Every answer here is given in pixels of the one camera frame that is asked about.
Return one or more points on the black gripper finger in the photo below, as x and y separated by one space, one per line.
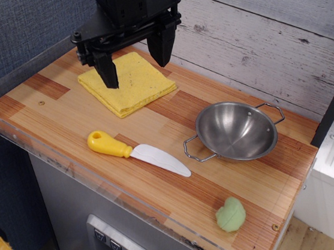
106 69
160 45

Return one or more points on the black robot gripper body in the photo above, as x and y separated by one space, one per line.
117 24

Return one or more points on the yellow handled white toy knife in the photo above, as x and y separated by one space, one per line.
101 142

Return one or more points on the folded yellow cloth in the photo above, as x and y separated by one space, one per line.
139 84

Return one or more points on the silver toy fridge cabinet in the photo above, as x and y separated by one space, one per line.
69 203

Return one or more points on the clear acrylic table guard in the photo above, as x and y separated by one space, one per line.
50 115

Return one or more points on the silver dispenser button panel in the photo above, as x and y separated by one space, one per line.
109 236

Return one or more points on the green felt toy vegetable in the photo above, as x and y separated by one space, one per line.
231 216

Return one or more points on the white toy cabinet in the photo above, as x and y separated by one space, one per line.
315 203

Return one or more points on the stainless steel two-handled bowl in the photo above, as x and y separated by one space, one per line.
236 131

